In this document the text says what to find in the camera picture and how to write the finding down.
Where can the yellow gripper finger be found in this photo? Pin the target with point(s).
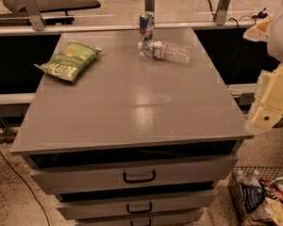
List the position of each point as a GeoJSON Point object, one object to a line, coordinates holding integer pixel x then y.
{"type": "Point", "coordinates": [268, 106]}
{"type": "Point", "coordinates": [259, 31]}

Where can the clear plastic water bottle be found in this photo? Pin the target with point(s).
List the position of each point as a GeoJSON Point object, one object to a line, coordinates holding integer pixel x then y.
{"type": "Point", "coordinates": [164, 50]}

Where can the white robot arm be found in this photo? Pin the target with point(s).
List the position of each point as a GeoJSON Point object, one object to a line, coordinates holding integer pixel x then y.
{"type": "Point", "coordinates": [275, 50]}

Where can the snack bags in basket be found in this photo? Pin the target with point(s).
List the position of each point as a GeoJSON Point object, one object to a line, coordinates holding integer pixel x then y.
{"type": "Point", "coordinates": [271, 209]}

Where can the blue silver energy drink can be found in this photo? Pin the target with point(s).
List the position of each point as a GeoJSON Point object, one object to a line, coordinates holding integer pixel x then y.
{"type": "Point", "coordinates": [146, 25]}

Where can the grey drawer cabinet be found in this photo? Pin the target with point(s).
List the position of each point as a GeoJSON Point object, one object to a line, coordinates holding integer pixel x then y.
{"type": "Point", "coordinates": [129, 108]}

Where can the bottom grey drawer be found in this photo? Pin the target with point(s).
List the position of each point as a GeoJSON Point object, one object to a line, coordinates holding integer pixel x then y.
{"type": "Point", "coordinates": [182, 217]}

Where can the grey drawer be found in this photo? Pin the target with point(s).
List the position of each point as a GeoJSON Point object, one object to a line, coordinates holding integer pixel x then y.
{"type": "Point", "coordinates": [182, 217]}
{"type": "Point", "coordinates": [89, 178]}
{"type": "Point", "coordinates": [138, 206]}

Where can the green chip bag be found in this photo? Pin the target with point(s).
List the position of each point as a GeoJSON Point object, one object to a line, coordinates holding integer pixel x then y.
{"type": "Point", "coordinates": [71, 62]}

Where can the top grey drawer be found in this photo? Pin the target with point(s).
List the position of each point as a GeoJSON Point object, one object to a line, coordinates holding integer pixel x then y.
{"type": "Point", "coordinates": [89, 178]}

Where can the middle grey drawer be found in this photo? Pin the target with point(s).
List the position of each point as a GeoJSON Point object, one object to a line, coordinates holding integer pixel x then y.
{"type": "Point", "coordinates": [138, 206]}

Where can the right metal bracket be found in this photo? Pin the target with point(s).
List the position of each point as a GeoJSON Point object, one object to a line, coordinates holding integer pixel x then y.
{"type": "Point", "coordinates": [221, 12]}

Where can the wire mesh basket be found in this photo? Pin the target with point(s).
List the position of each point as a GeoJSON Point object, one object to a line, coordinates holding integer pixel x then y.
{"type": "Point", "coordinates": [236, 195]}

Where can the metal rail barrier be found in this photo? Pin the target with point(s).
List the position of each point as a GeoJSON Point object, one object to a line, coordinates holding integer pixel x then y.
{"type": "Point", "coordinates": [58, 29]}

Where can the left metal bracket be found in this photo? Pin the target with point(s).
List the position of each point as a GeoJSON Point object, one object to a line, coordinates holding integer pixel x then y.
{"type": "Point", "coordinates": [35, 17]}

